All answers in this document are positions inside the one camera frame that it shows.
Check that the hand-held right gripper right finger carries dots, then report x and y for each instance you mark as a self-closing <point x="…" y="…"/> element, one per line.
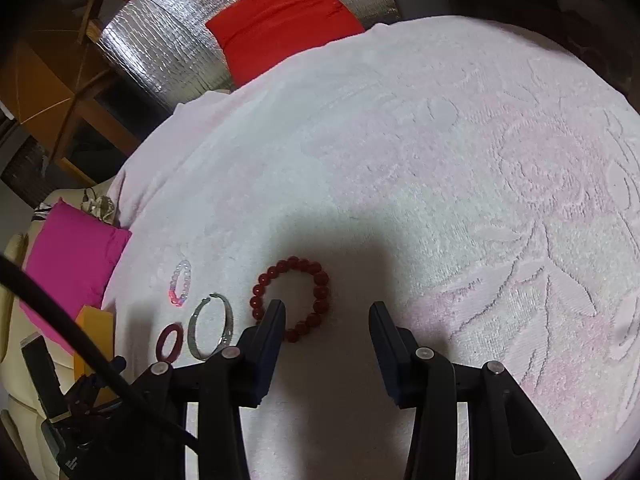
<point x="387" y="355"/>

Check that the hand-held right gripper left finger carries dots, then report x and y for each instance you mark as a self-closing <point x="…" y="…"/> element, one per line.
<point x="270" y="342"/>

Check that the silver bangle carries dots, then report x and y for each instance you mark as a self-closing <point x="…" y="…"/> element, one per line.
<point x="229" y="320"/>

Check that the yellow card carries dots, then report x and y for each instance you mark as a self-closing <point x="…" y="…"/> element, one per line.
<point x="95" y="330"/>

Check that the magenta cushion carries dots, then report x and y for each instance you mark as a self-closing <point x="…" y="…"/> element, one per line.
<point x="70" y="260"/>

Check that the white textured towel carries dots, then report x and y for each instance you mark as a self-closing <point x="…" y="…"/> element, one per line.
<point x="400" y="160"/>

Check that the floral patterned cloth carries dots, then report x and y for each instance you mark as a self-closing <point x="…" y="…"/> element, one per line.
<point x="97" y="205"/>

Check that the red cushion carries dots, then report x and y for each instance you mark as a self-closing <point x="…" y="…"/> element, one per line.
<point x="280" y="20"/>

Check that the silver foil mat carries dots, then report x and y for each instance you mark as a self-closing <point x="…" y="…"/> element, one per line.
<point x="165" y="35"/>

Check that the yellow wooden chair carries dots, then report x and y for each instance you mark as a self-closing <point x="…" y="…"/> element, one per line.
<point x="40" y="75"/>

